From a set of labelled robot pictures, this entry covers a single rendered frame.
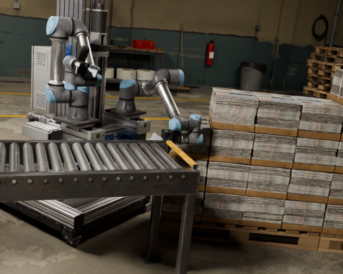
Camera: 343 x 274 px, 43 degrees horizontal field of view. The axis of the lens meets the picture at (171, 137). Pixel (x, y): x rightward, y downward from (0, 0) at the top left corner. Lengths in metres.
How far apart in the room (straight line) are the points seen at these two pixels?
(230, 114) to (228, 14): 7.44
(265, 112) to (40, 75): 1.63
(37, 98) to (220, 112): 1.35
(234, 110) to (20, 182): 1.53
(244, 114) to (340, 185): 0.85
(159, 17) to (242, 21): 2.00
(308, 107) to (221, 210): 0.93
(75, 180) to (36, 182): 0.17
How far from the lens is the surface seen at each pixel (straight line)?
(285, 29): 10.92
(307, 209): 3.24
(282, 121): 2.99
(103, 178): 2.01
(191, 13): 9.88
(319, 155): 3.13
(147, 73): 8.96
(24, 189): 2.00
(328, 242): 3.40
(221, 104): 2.90
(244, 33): 10.46
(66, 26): 2.78
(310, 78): 9.69
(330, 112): 3.07
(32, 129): 3.00
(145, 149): 2.44
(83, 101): 2.87
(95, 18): 3.06
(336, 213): 3.32
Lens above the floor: 1.51
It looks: 15 degrees down
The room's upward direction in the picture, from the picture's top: 6 degrees clockwise
